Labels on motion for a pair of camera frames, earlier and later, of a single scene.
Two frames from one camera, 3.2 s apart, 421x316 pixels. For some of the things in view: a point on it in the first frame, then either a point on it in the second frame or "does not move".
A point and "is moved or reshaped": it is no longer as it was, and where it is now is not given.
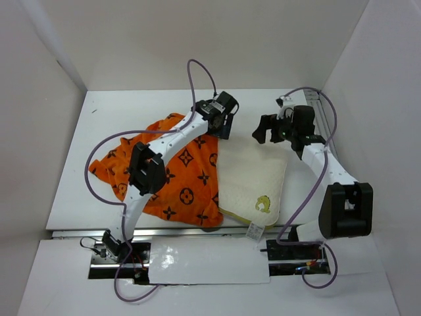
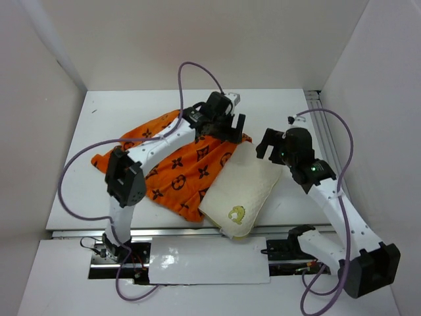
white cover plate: (208, 260) does not move
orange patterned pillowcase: (190, 192) is moved or reshaped
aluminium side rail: (322, 128) does not move
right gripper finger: (267, 122) → (271, 137)
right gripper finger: (275, 137) → (277, 157)
